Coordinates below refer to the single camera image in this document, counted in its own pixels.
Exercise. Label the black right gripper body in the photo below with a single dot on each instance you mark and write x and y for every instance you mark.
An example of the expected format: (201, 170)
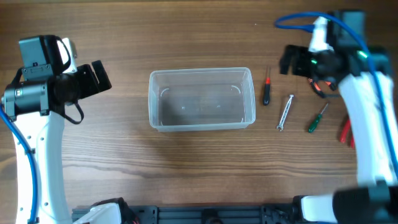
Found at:
(310, 64)

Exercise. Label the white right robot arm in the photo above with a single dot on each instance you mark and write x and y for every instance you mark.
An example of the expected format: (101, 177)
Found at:
(339, 55)

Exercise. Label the clear plastic container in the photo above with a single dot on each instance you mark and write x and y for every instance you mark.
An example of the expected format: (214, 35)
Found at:
(201, 99)

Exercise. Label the green handled screwdriver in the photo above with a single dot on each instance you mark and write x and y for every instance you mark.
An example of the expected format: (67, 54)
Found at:
(317, 119)

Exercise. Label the orange black pliers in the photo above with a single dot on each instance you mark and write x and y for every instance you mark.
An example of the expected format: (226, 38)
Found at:
(316, 88)

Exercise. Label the small silver wrench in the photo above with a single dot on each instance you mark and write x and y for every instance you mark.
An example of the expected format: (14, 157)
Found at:
(280, 125)

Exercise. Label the red handled cutters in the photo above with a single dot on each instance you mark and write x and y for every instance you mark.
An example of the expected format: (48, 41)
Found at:
(346, 134)

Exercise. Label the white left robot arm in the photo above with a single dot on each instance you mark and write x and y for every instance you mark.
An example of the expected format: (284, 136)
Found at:
(33, 108)

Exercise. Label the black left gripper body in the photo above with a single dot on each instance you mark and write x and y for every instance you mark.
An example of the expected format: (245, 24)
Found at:
(82, 83)

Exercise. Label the black orange screwdriver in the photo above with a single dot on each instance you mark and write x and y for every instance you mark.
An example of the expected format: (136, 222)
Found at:
(267, 88)

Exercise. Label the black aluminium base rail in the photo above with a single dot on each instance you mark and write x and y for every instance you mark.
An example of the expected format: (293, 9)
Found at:
(264, 214)

